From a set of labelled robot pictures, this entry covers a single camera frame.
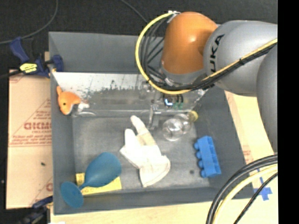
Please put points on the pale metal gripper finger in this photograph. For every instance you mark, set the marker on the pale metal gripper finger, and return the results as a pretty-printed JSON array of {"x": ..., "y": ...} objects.
[
  {"x": 157, "y": 122},
  {"x": 151, "y": 120}
]

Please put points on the clear glass light bulb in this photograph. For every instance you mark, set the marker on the clear glass light bulb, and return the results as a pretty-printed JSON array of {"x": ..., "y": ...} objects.
[{"x": 175, "y": 128}]

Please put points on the white work glove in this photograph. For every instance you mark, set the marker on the white work glove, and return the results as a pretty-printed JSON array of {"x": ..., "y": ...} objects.
[{"x": 146, "y": 157}]

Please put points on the grey metal bin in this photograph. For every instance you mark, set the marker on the grey metal bin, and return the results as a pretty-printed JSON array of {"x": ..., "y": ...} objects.
[{"x": 98, "y": 134}]

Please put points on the blue toy building block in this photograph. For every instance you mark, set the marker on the blue toy building block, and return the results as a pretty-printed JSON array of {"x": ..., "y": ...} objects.
[{"x": 209, "y": 157}]

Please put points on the blue plastic wine glass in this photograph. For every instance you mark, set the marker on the blue plastic wine glass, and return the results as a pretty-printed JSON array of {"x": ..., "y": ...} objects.
[{"x": 100, "y": 169}]

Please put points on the yellow ruler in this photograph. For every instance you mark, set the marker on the yellow ruler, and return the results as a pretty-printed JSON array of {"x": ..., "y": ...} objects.
[{"x": 109, "y": 186}]

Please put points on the orange toy fish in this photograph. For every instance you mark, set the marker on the orange toy fish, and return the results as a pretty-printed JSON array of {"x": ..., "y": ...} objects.
[{"x": 68, "y": 101}]

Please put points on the brown cardboard board red print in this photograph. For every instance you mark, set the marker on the brown cardboard board red print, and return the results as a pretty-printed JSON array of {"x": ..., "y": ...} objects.
[{"x": 28, "y": 106}]

